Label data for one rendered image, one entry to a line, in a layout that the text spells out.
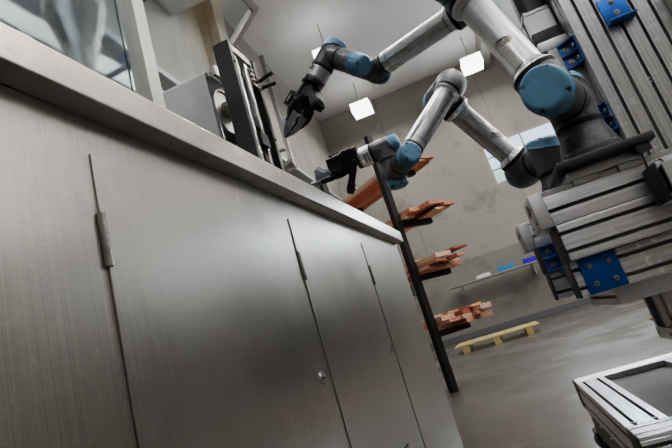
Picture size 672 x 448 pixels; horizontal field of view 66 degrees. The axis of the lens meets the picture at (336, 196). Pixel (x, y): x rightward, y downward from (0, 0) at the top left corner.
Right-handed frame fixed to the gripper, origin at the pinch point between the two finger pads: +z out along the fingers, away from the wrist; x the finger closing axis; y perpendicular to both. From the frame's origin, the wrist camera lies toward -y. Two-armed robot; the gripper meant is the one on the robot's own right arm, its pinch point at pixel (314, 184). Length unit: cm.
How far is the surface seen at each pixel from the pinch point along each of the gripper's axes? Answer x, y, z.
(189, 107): 37, 43, 13
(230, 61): 42, 49, -7
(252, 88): 34, 40, -7
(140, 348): 143, 20, -21
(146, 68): 107, 48, -18
